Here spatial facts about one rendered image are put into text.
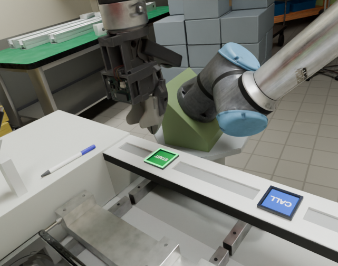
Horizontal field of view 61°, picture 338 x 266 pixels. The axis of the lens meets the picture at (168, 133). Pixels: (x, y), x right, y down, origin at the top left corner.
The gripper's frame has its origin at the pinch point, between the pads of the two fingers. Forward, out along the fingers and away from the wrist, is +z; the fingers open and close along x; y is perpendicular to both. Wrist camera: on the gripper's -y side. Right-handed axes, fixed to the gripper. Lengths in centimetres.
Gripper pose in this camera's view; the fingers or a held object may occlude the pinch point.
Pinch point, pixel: (154, 126)
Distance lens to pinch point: 59.3
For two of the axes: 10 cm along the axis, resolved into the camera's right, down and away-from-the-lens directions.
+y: -6.3, 4.6, -6.3
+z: 1.4, 8.6, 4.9
